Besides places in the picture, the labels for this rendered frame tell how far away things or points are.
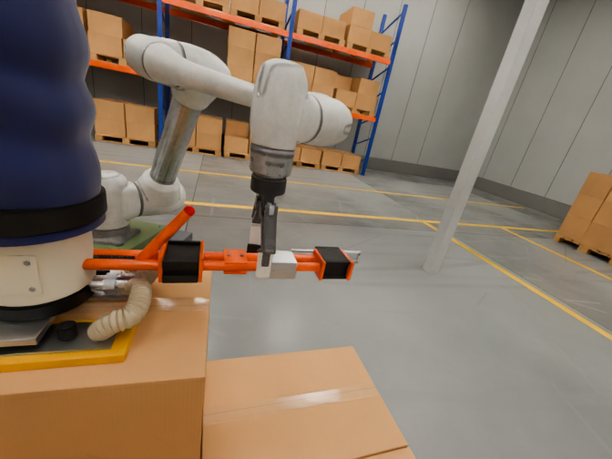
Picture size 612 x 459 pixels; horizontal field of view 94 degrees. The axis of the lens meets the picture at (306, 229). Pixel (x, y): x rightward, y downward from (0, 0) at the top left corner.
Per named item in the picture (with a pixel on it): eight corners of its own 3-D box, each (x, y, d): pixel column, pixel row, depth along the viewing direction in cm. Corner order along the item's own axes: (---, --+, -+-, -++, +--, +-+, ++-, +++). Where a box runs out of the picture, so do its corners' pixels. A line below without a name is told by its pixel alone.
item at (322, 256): (319, 280, 69) (322, 262, 67) (310, 265, 76) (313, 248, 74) (350, 280, 72) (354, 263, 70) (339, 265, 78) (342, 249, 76)
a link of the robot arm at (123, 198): (77, 220, 118) (71, 167, 111) (127, 215, 132) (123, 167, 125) (91, 233, 109) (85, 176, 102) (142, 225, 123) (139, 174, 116)
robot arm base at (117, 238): (88, 226, 128) (87, 214, 126) (141, 230, 131) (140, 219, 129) (60, 241, 111) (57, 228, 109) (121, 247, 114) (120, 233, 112)
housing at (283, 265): (265, 280, 66) (268, 263, 64) (261, 264, 72) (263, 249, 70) (294, 280, 68) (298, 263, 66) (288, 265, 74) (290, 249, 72)
